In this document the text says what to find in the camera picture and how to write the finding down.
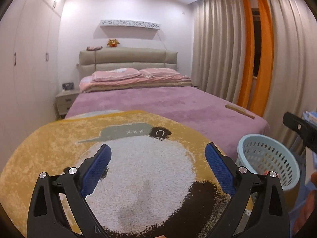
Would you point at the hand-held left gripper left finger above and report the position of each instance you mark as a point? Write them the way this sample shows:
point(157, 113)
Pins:
point(95, 171)

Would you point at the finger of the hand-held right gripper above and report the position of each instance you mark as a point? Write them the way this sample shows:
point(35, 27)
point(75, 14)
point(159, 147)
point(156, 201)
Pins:
point(301, 129)

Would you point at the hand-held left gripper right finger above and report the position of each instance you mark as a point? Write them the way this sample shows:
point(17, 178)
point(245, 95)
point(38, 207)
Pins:
point(220, 171)

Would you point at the light blue plastic basket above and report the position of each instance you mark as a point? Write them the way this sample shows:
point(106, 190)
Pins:
point(250, 153)

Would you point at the stack of picture books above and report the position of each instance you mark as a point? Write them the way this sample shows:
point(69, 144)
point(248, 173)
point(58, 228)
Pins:
point(310, 115)

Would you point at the round yellow plush rug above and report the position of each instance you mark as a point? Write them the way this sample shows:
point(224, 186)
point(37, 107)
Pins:
point(49, 141)

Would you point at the wooden stick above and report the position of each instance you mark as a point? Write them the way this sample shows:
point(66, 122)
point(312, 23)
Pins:
point(239, 110)

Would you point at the beige nightstand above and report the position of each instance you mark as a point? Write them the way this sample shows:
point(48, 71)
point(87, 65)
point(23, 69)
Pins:
point(65, 103)

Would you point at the grey curtain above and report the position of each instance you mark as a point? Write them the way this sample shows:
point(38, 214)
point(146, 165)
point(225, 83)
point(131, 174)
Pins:
point(218, 49)
point(292, 54)

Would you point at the person's leg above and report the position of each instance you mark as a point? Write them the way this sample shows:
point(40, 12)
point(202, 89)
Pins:
point(311, 203)

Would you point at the orange curtain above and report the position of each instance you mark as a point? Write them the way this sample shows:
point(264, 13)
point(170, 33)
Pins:
point(246, 54)
point(266, 59)

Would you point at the purple bed blanket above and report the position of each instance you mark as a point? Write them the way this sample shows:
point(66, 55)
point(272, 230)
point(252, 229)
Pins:
point(173, 104)

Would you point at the dark window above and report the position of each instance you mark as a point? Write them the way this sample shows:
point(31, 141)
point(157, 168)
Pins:
point(256, 42)

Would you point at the pink pillow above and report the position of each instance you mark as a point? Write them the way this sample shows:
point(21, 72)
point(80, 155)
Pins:
point(159, 72)
point(114, 74)

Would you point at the beige folded quilt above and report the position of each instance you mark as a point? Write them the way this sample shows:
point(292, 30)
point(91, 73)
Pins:
point(148, 86)

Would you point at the bed with beige headboard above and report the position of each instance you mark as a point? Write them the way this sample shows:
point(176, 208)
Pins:
point(128, 57)

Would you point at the pink fluffy headband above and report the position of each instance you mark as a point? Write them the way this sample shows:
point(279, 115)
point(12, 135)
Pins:
point(94, 48)

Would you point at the white wardrobe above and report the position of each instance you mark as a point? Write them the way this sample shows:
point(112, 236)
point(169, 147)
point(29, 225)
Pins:
point(29, 67)

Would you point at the orange plush toy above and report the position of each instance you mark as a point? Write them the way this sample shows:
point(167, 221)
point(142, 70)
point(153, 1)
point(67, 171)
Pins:
point(113, 43)

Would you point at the dark photo frame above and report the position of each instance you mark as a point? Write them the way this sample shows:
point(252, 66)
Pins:
point(68, 86)

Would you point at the white patterned wall shelf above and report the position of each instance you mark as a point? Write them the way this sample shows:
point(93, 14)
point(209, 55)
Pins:
point(130, 24)

